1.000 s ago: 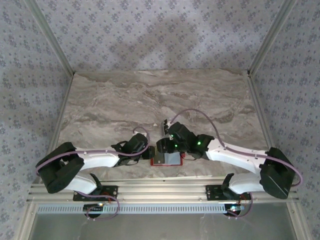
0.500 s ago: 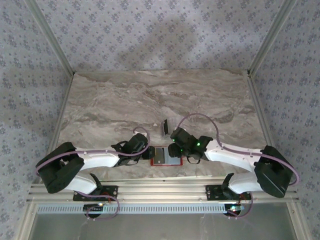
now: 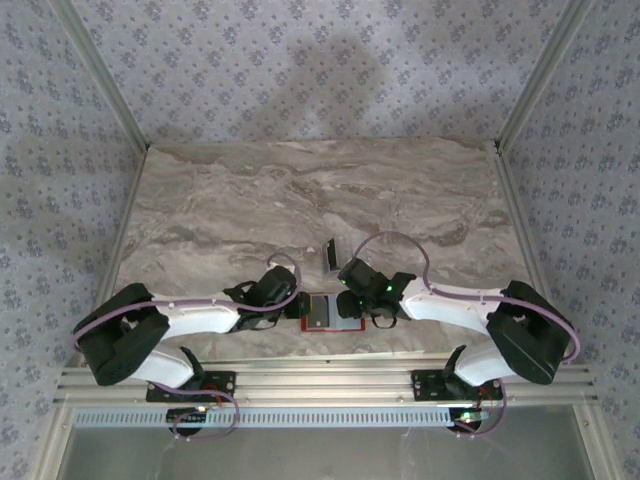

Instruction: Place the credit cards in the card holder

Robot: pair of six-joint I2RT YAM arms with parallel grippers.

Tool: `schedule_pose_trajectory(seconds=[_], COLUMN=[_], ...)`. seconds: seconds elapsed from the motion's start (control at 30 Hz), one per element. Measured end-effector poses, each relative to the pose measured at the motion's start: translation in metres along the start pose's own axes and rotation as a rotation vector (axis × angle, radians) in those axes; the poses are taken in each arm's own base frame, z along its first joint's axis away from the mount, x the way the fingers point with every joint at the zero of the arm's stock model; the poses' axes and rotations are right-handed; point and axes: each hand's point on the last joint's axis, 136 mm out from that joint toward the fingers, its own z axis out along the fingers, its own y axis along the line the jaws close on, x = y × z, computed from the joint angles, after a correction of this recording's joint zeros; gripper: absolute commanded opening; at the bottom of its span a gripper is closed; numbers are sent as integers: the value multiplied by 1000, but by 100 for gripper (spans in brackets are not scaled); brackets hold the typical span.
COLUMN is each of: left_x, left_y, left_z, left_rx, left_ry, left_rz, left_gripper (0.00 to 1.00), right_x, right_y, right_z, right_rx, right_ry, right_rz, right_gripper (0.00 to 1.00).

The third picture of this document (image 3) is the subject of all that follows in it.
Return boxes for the red card holder clear sleeves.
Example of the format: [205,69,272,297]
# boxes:
[300,292,367,334]

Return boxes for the black credit card gold print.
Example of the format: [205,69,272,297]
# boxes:
[308,294,337,329]

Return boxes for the aluminium mounting beam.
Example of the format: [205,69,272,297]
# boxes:
[53,352,600,407]

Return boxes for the black controller board green light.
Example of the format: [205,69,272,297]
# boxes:
[167,407,209,427]
[449,408,490,432]

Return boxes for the grey metal panel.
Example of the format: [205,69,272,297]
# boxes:
[64,425,596,480]

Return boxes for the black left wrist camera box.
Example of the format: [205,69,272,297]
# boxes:
[257,266,300,305]

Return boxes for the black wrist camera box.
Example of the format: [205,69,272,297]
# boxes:
[257,266,300,305]
[338,257,384,296]

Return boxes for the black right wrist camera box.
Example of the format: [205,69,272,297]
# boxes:
[338,257,384,296]

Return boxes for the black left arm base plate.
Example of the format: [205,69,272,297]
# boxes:
[145,370,237,404]

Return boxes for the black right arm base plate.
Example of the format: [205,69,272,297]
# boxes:
[409,369,504,404]

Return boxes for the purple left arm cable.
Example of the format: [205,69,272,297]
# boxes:
[71,252,302,444]

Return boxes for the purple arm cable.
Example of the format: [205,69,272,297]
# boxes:
[71,252,302,444]
[355,230,584,441]

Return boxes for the grey slotted cable duct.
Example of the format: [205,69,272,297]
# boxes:
[73,407,484,429]

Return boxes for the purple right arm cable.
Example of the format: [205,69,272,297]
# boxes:
[355,230,584,441]

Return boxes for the aluminium table edge rail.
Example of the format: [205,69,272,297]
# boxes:
[492,144,571,364]
[74,147,151,369]

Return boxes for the aluminium frame leg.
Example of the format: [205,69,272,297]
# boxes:
[37,404,76,480]
[572,402,616,480]

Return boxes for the aluminium frame post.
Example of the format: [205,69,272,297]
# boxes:
[494,0,596,151]
[49,0,151,151]

